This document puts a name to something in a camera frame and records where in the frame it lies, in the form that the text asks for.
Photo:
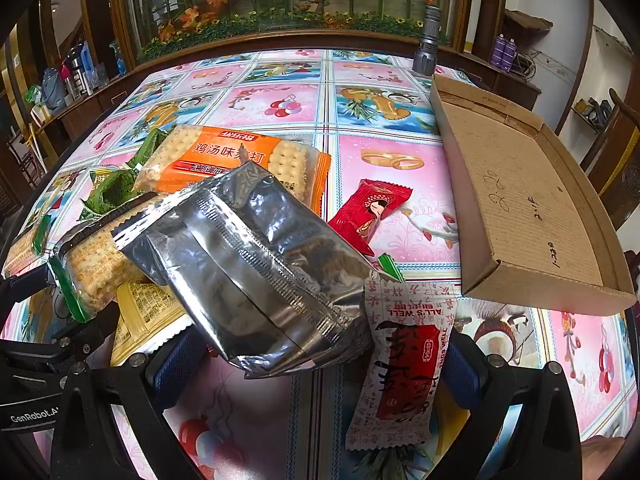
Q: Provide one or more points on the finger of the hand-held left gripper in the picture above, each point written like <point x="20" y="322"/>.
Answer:
<point x="55" y="347"/>
<point x="25" y="280"/>

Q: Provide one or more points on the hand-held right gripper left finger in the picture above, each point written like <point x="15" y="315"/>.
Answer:
<point x="175" y="365"/>

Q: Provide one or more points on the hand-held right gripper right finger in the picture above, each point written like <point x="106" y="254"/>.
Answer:
<point x="462" y="370"/>

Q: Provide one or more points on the green-ended cracker packet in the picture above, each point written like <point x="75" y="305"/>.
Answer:
<point x="95" y="270"/>
<point x="22" y="250"/>

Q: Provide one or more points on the white and red candy packet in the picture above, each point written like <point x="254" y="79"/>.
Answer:
<point x="405" y="385"/>

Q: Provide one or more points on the yellow pea snack packet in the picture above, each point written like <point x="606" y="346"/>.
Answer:
<point x="142" y="315"/>

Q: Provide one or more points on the silver foil snack packet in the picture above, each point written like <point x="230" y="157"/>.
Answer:
<point x="240" y="260"/>

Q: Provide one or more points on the small green packet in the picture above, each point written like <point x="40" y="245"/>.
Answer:
<point x="392" y="267"/>

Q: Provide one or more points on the leafy green cracker packet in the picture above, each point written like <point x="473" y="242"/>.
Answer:
<point x="112" y="190"/>

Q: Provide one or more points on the cardboard box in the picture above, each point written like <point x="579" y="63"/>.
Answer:
<point x="525" y="200"/>

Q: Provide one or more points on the red face-print candy packet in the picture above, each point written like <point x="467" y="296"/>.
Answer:
<point x="367" y="210"/>

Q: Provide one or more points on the orange cracker packet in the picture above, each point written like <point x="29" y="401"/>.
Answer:
<point x="225" y="155"/>

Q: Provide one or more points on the blue water bottle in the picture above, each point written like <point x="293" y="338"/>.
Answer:
<point x="52" y="91"/>

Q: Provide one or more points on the dark thermos jug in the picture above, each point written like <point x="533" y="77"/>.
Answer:
<point x="75" y="72"/>

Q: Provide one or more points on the wooden chair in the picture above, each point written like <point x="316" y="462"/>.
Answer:
<point x="625" y="160"/>

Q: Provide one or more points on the printed tablecloth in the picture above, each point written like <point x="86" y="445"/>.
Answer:
<point x="290" y="105"/>

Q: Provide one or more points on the purple spray can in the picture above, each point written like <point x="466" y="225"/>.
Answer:
<point x="509" y="53"/>
<point x="497" y="51"/>

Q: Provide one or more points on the grey flashlight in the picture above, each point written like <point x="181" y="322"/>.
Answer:
<point x="426" y="50"/>

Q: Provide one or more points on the brown corner shelf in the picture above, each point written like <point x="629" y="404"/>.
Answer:
<point x="525" y="19"/>

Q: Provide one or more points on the glass artificial plant display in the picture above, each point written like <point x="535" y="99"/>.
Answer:
<point x="300" y="0"/>

